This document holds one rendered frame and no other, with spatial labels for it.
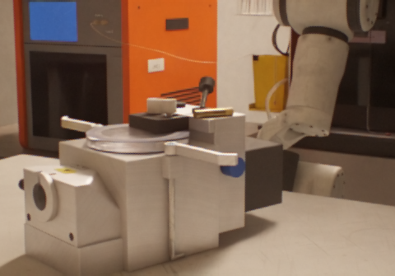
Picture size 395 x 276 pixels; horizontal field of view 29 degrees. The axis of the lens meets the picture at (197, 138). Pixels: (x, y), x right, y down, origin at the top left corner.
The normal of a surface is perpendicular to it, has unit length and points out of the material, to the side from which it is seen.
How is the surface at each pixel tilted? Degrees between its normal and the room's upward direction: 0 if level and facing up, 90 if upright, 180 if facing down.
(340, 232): 0
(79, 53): 90
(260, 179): 90
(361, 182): 90
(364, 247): 0
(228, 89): 90
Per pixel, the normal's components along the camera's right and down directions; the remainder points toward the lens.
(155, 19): 0.86, 0.09
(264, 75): -0.50, 0.21
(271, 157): 0.65, 0.15
